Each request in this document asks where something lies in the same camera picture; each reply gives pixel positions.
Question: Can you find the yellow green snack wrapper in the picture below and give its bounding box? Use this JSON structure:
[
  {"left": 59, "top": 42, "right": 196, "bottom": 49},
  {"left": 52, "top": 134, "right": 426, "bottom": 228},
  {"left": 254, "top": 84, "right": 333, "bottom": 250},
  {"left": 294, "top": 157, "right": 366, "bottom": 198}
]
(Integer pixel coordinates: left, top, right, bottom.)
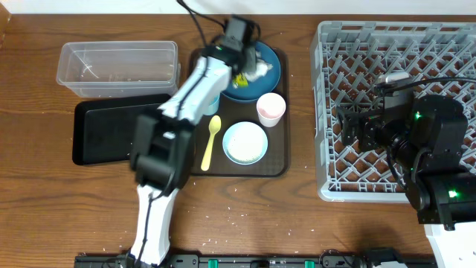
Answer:
[{"left": 232, "top": 73, "right": 248, "bottom": 89}]

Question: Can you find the white paper waste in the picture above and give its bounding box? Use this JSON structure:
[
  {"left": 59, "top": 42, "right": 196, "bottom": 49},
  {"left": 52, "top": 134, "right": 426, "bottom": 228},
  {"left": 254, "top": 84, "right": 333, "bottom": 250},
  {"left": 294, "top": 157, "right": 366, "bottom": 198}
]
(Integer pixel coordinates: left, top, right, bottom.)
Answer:
[{"left": 242, "top": 51, "right": 273, "bottom": 82}]

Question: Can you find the pink plastic cup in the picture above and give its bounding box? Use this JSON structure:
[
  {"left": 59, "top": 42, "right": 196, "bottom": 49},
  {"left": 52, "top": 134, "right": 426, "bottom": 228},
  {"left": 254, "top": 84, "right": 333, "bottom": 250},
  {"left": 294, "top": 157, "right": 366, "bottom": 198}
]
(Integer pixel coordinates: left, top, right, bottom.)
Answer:
[{"left": 257, "top": 92, "right": 286, "bottom": 127}]

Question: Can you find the light blue small bowl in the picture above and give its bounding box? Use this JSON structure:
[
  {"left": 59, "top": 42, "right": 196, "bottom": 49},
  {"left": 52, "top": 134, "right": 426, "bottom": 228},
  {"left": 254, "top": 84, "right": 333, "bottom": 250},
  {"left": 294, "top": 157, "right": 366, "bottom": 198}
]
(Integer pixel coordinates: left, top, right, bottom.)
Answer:
[{"left": 222, "top": 121, "right": 268, "bottom": 165}]

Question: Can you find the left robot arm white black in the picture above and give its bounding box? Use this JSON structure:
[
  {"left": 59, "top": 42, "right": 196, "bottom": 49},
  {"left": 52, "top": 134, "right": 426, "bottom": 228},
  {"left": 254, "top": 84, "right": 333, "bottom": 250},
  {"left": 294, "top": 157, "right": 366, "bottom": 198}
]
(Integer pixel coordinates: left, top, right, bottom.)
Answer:
[{"left": 126, "top": 36, "right": 256, "bottom": 267}]

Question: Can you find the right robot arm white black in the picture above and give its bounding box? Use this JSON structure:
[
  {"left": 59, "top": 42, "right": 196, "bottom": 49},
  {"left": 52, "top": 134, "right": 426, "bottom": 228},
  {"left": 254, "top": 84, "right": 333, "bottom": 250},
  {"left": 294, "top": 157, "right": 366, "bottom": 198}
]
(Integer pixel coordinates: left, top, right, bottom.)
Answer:
[{"left": 336, "top": 95, "right": 475, "bottom": 267}]

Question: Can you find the grey dishwasher rack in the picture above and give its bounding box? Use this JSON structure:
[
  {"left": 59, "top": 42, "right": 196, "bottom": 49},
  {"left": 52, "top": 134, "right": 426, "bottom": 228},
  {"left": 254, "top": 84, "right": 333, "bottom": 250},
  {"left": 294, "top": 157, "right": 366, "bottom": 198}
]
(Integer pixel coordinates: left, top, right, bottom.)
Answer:
[{"left": 310, "top": 21, "right": 475, "bottom": 203}]

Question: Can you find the clear plastic waste bin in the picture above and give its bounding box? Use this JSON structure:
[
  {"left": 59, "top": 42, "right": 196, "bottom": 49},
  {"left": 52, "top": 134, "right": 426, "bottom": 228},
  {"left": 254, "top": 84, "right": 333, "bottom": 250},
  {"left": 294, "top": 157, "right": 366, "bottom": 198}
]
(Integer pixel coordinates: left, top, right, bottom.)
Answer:
[{"left": 56, "top": 41, "right": 180, "bottom": 98}]

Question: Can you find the black waste tray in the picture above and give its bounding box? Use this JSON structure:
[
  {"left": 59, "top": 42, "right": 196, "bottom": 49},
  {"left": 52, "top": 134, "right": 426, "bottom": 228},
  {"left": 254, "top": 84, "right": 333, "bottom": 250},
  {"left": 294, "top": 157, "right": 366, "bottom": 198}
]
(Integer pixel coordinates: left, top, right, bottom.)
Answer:
[{"left": 72, "top": 94, "right": 170, "bottom": 165}]

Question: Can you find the dark blue plate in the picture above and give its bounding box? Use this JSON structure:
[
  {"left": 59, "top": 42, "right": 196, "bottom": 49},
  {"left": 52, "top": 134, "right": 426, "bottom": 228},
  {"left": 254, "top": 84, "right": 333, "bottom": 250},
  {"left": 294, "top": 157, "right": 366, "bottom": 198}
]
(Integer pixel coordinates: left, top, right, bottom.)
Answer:
[{"left": 222, "top": 42, "right": 281, "bottom": 103}]

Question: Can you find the light blue plastic cup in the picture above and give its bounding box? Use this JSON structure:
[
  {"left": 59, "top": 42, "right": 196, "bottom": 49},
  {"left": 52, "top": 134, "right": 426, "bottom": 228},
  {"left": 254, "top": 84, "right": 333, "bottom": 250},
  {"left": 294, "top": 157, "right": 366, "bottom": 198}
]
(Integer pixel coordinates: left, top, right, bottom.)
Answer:
[{"left": 204, "top": 95, "right": 220, "bottom": 116}]

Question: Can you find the yellow plastic spoon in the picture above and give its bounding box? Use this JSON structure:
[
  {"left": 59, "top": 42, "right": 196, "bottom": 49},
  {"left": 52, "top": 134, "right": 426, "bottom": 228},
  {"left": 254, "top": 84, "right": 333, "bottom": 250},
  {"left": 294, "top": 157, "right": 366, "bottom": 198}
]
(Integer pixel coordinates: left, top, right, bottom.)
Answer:
[{"left": 201, "top": 115, "right": 222, "bottom": 171}]

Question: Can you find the brown serving tray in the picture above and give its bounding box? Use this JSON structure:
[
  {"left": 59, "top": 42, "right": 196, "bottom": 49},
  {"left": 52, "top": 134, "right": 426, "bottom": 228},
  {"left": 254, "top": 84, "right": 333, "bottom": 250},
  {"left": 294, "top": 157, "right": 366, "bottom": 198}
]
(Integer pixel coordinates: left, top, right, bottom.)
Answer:
[{"left": 192, "top": 42, "right": 290, "bottom": 177}]

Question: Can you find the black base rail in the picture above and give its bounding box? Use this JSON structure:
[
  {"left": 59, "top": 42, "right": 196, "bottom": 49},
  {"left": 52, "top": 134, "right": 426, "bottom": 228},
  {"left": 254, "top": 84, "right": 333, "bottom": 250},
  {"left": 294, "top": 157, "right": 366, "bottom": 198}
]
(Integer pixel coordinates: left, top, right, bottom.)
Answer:
[{"left": 73, "top": 248, "right": 438, "bottom": 268}]

